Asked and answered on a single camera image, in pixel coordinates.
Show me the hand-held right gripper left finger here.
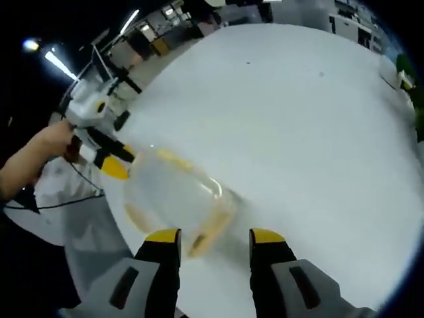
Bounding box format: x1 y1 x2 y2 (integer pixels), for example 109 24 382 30
78 227 182 318

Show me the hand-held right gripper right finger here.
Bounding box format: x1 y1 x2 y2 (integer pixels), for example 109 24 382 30
248 228 375 318

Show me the clear plastic buckle container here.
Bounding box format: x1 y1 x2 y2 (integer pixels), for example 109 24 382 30
122 147 248 260

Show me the person's left hand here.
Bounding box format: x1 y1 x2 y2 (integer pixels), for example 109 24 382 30
42 120 83 163

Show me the straight ceiling light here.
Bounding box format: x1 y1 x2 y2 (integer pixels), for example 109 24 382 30
120 9 140 33
44 50 81 81

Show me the white desk with black legs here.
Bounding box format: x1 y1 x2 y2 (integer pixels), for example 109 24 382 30
89 42 144 100

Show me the grey mesh office chair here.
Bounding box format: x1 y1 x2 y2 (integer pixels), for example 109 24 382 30
5 185 140 312

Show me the small wooden cabinet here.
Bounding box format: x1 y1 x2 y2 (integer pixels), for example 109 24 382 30
150 37 170 56

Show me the green potted plant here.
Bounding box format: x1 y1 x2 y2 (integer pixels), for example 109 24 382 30
395 52 424 142

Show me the white counter cabinet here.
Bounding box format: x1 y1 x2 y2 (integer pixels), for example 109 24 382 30
329 12 361 41

